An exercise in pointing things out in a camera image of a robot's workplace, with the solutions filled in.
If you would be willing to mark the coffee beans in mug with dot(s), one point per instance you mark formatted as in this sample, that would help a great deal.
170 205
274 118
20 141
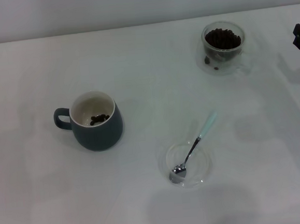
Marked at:
99 119

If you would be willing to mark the small stray coffee bean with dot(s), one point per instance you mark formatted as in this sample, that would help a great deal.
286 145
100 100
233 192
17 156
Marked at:
216 68

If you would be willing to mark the large stray coffee bean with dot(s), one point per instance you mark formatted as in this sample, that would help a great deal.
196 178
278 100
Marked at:
207 59

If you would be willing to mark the clear double-walled glass cup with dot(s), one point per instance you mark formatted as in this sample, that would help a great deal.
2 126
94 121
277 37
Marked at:
228 69

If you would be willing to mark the coffee beans in glass cup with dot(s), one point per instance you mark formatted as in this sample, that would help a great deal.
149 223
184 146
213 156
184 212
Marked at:
222 40

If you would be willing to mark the clear glass saucer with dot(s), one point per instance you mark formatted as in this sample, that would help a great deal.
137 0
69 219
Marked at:
199 165

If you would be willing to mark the dark blue-grey ceramic mug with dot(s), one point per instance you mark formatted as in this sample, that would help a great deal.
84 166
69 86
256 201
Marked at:
100 136

